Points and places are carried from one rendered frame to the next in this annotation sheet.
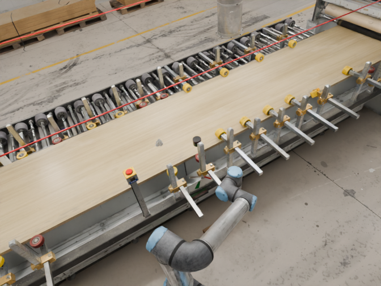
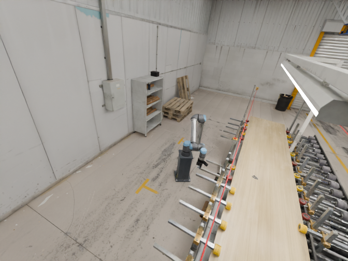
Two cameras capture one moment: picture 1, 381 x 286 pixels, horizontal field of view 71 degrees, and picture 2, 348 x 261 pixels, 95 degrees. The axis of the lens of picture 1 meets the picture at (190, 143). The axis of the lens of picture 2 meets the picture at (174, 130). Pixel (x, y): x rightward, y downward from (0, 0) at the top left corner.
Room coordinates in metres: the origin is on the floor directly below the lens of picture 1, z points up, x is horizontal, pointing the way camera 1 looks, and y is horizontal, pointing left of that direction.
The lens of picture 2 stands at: (2.10, -1.77, 2.51)
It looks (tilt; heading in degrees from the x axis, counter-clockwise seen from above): 30 degrees down; 140
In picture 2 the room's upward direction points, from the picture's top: 6 degrees clockwise
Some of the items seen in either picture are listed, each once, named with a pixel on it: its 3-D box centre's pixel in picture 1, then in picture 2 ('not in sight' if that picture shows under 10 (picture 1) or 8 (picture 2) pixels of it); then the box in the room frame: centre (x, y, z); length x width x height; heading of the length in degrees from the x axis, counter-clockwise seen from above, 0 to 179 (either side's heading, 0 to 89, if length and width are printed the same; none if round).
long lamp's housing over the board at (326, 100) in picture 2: not in sight; (296, 72); (1.55, 0.08, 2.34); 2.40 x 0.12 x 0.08; 115
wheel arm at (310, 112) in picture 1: (310, 113); (191, 233); (1.63, -1.04, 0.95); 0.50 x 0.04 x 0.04; 25
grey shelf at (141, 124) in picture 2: not in sight; (148, 105); (-1.75, 0.39, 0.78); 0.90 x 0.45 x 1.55; 117
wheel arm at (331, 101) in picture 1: (338, 105); (172, 257); (1.68, -1.29, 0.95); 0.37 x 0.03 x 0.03; 25
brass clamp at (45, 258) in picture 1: (43, 261); not in sight; (0.74, 1.05, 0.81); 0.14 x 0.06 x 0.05; 115
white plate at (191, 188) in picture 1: (202, 183); not in sight; (1.22, -0.05, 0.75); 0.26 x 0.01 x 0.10; 115
